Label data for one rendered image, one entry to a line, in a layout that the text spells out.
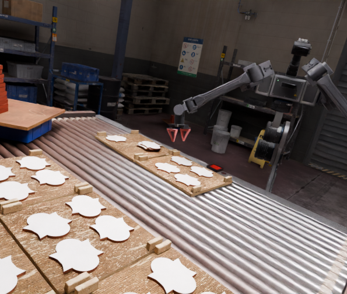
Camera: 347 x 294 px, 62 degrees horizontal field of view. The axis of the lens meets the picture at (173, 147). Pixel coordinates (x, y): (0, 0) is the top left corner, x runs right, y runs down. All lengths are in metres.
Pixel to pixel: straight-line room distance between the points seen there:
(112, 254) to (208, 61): 6.47
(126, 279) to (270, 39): 6.03
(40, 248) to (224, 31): 6.51
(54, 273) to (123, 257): 0.19
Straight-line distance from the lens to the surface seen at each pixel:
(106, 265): 0.87
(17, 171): 1.36
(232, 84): 1.58
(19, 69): 5.68
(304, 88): 2.10
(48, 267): 0.87
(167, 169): 1.52
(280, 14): 6.57
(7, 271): 0.85
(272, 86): 2.09
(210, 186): 1.45
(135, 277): 0.85
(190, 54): 7.44
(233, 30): 6.93
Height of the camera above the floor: 1.51
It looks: 17 degrees down
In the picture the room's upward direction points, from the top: 12 degrees clockwise
